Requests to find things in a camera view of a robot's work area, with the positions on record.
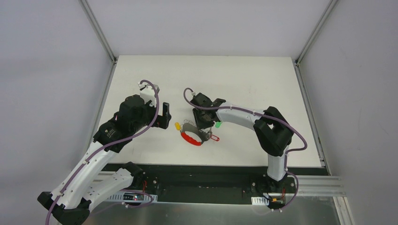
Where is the key with yellow tag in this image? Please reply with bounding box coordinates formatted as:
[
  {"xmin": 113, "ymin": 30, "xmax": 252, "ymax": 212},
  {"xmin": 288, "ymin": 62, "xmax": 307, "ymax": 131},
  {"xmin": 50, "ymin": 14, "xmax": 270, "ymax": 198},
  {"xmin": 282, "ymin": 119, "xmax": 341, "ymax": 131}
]
[{"xmin": 175, "ymin": 122, "xmax": 182, "ymax": 131}]

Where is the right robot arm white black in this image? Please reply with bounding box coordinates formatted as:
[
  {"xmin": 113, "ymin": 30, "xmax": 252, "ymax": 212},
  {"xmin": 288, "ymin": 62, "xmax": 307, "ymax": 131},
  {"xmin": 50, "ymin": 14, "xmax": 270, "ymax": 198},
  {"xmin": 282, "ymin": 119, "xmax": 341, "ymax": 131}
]
[{"xmin": 189, "ymin": 93, "xmax": 294, "ymax": 192}]

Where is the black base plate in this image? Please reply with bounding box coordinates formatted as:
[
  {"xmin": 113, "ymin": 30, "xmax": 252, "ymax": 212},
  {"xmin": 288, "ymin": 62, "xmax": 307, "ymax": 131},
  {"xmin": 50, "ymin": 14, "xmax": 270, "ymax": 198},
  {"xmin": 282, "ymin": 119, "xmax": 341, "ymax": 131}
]
[{"xmin": 93, "ymin": 163, "xmax": 299, "ymax": 206}]

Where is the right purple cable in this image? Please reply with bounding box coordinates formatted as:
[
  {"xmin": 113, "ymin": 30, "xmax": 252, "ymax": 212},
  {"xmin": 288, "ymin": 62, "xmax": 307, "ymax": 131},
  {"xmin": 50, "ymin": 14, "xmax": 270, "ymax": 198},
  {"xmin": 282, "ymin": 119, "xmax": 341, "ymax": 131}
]
[{"xmin": 183, "ymin": 87, "xmax": 308, "ymax": 212}]

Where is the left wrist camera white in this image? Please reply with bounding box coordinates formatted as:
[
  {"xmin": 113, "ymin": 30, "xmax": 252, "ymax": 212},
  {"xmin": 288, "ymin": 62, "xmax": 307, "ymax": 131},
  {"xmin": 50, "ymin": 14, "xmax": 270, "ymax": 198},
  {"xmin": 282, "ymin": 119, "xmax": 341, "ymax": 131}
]
[{"xmin": 138, "ymin": 83, "xmax": 160, "ymax": 107}]

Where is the key with green tag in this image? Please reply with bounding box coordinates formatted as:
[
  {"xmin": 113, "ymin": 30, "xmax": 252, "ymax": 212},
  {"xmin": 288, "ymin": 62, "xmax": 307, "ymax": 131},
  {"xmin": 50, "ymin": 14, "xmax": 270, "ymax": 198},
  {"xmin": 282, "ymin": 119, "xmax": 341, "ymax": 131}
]
[{"xmin": 215, "ymin": 121, "xmax": 222, "ymax": 128}]

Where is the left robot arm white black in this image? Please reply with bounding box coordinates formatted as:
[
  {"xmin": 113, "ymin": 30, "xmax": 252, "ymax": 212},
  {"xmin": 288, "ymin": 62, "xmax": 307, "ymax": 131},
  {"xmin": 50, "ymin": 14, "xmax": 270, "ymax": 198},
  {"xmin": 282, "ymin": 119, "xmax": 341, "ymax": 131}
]
[{"xmin": 38, "ymin": 95, "xmax": 171, "ymax": 225}]

